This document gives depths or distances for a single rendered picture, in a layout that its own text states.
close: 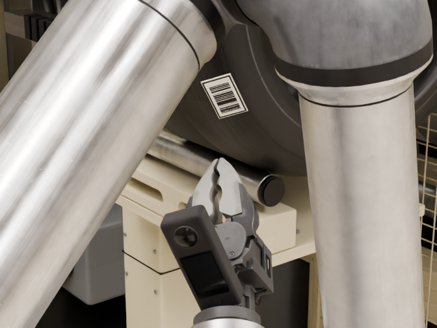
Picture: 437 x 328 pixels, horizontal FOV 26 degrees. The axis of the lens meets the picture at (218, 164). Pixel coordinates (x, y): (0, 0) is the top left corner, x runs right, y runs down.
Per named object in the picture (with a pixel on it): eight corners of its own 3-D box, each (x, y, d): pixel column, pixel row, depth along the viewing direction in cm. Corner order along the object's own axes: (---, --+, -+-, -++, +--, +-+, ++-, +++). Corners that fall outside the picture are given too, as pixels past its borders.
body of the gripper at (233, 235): (212, 260, 111) (213, 356, 103) (180, 225, 104) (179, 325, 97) (274, 246, 108) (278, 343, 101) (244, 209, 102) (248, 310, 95)
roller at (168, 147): (132, 116, 156) (152, 126, 159) (121, 140, 156) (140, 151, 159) (271, 172, 130) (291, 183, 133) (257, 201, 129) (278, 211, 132)
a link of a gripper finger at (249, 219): (220, 196, 107) (221, 263, 102) (214, 189, 106) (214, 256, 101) (259, 187, 106) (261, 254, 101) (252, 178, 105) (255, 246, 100)
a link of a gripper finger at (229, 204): (235, 180, 113) (237, 246, 108) (214, 153, 109) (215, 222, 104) (259, 174, 112) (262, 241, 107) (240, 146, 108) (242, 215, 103)
